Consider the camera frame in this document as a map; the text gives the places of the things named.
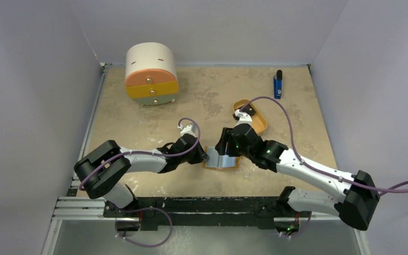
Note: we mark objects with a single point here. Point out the round mini drawer cabinet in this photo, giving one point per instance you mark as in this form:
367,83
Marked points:
150,74

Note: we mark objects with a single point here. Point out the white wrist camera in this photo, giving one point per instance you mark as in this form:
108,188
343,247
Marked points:
190,129
242,117

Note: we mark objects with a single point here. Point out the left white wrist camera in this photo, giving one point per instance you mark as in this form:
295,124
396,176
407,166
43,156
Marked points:
190,129

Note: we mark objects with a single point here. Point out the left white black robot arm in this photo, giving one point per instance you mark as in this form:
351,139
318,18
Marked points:
101,170

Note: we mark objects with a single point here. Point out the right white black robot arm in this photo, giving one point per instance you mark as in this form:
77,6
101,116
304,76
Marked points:
351,197

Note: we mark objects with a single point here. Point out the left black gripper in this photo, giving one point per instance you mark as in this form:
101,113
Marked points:
201,156

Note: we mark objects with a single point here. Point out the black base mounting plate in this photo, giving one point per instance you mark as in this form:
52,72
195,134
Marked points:
264,213

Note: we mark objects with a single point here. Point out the tan oval tray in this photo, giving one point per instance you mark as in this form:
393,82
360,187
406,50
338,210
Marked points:
259,123

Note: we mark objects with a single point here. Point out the orange leather card holder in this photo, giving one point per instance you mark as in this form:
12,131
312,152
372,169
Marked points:
219,162

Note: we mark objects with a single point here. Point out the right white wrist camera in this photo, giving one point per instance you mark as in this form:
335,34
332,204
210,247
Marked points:
242,117

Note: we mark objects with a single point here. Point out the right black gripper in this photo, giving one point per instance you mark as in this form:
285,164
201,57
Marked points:
223,141

